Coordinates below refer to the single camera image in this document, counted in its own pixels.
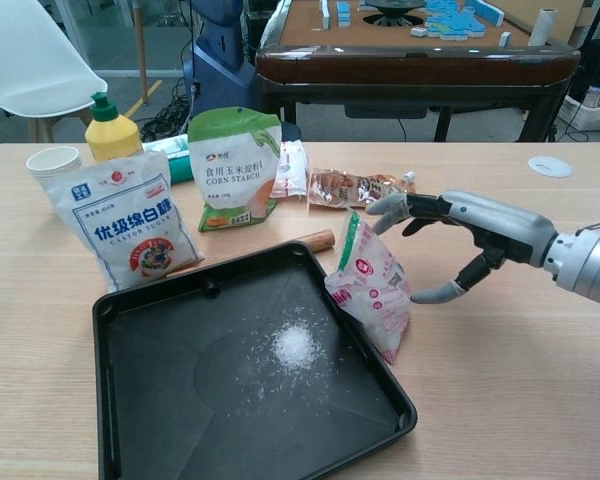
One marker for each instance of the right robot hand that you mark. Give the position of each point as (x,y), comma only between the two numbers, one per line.
(505,225)

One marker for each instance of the pink white snack packet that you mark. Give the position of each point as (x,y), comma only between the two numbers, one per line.
(375,290)

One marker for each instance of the green snack pouch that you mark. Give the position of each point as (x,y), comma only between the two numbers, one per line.
(230,170)

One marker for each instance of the black square tray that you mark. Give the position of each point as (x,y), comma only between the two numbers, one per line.
(180,400)

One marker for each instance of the white castor sugar bag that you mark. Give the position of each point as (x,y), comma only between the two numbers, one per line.
(125,225)

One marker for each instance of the white round desk grommet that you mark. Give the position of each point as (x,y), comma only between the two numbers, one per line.
(550,166)

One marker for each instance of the white storage box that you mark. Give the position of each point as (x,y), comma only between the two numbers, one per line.
(590,117)

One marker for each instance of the brown sauce pouch with spout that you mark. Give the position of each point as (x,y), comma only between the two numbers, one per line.
(335,187)

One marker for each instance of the dark brown mahjong table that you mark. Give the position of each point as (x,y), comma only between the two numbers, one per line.
(430,65)

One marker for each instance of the wooden rolling pin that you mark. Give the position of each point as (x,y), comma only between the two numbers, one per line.
(320,239)

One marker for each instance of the white paper roll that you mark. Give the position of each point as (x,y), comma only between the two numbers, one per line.
(544,27)

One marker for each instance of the blue mahjong tile pile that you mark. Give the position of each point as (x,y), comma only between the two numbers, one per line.
(460,20)

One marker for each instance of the pink white sachet pack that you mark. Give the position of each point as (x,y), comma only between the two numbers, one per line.
(290,170)

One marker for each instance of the black mahjong table centre dome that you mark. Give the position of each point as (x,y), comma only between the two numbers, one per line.
(392,12)

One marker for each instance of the teal wet wipes pack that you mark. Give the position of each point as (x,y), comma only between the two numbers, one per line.
(180,167)

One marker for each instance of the blue chair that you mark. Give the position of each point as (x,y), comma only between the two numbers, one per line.
(220,50)

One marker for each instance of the yellow bottle green cap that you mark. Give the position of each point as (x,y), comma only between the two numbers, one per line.
(112,135)

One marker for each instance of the white paper cup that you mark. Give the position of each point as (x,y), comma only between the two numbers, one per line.
(52,162)

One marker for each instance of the white chair wooden legs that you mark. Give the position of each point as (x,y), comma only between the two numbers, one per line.
(25,65)

